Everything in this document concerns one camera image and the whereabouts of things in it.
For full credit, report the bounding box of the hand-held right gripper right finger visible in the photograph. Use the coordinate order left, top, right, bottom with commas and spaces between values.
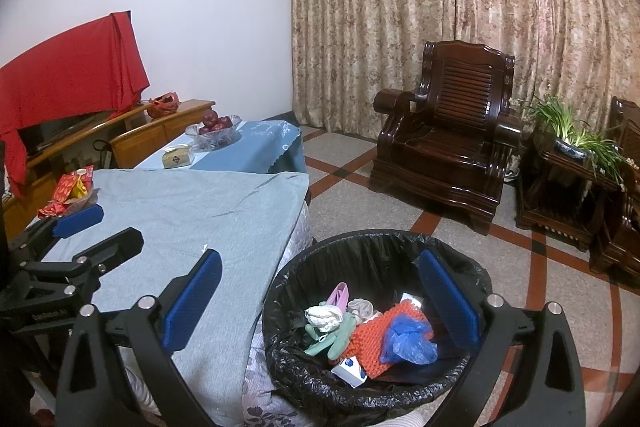
416, 249, 586, 427

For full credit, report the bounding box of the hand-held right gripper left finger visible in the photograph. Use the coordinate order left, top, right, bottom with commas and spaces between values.
56, 248, 224, 427

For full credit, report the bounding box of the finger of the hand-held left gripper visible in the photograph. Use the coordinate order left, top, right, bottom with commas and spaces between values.
7, 203, 105, 269
0, 227, 145, 334

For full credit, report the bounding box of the blue plastic bag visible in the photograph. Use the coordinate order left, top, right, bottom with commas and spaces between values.
380, 313, 439, 366

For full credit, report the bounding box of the orange knitted cloth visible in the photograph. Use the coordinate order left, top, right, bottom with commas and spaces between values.
342, 302, 434, 378

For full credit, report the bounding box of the white paper cup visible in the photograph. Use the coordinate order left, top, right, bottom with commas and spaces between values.
346, 298, 376, 323

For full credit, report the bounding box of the pink paper piece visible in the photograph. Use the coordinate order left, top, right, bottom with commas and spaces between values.
325, 282, 351, 314

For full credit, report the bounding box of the green rubber glove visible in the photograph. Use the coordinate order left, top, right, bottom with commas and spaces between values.
304, 314, 359, 362

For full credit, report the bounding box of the bin with black bag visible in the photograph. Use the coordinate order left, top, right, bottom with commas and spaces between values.
261, 229, 501, 424

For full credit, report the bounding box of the glass snack dish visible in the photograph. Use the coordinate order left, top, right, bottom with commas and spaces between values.
40, 187, 101, 219

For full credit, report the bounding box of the small red snack packet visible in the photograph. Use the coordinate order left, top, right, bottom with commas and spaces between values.
37, 202, 66, 221

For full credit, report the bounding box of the large red snack packet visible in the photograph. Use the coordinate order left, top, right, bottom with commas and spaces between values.
54, 167, 95, 203

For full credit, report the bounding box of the television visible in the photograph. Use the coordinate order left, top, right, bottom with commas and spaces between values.
20, 109, 119, 156

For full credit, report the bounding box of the wooden television cabinet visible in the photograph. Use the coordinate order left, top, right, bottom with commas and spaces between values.
2, 99, 216, 239

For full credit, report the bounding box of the beige tissue box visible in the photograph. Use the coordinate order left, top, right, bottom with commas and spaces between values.
162, 145, 195, 169

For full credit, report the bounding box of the floral white table quilt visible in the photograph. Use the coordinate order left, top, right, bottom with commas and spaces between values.
241, 202, 317, 427

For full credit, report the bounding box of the red plastic bag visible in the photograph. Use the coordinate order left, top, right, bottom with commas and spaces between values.
146, 93, 180, 118

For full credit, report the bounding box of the dark wooden side table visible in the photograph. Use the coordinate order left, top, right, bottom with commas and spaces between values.
515, 132, 624, 254

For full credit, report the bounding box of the glass fruit bowl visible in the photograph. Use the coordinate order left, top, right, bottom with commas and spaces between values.
186, 119, 243, 152

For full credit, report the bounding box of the red cloth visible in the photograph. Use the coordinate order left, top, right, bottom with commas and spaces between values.
0, 11, 151, 198

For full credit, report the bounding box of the blue tablecloth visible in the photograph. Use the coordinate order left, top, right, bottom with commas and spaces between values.
135, 120, 306, 176

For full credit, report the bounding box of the dark wooden armchair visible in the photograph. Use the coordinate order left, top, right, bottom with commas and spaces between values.
590, 96, 640, 279
370, 41, 524, 236

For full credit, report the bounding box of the potted green plant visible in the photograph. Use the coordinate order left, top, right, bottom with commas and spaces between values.
522, 94, 629, 188

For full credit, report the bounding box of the patterned beige curtain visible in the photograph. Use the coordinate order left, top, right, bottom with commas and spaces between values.
284, 0, 640, 178

